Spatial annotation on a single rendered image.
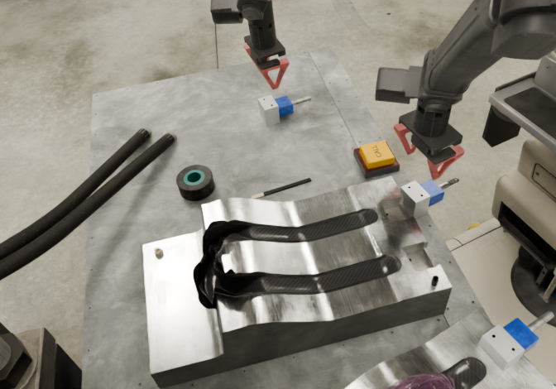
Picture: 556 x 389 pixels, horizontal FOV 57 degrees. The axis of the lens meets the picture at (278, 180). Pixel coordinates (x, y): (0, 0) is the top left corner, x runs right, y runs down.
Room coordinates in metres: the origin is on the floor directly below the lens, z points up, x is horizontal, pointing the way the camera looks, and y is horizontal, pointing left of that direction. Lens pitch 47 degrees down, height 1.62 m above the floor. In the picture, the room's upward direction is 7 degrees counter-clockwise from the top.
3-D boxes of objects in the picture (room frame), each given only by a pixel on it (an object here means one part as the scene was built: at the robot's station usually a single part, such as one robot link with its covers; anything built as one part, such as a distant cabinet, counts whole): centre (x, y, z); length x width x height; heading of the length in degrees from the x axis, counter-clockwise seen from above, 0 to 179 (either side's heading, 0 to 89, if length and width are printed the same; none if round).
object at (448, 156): (0.64, -0.29, 0.97); 0.07 x 0.07 x 0.09; 21
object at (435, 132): (0.66, -0.28, 1.04); 0.10 x 0.07 x 0.07; 21
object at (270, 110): (1.01, -0.04, 0.83); 0.13 x 0.05 x 0.05; 107
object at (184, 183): (0.79, 0.18, 0.82); 0.08 x 0.08 x 0.04
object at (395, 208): (0.59, -0.21, 0.87); 0.05 x 0.05 x 0.04; 8
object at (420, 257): (0.48, -0.23, 0.87); 0.05 x 0.05 x 0.04; 8
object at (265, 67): (0.98, -0.02, 0.96); 0.07 x 0.07 x 0.09; 17
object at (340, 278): (0.50, -0.01, 0.92); 0.35 x 0.16 x 0.09; 98
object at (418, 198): (0.67, -0.31, 0.83); 0.13 x 0.05 x 0.05; 112
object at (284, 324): (0.51, 0.01, 0.87); 0.50 x 0.26 x 0.14; 98
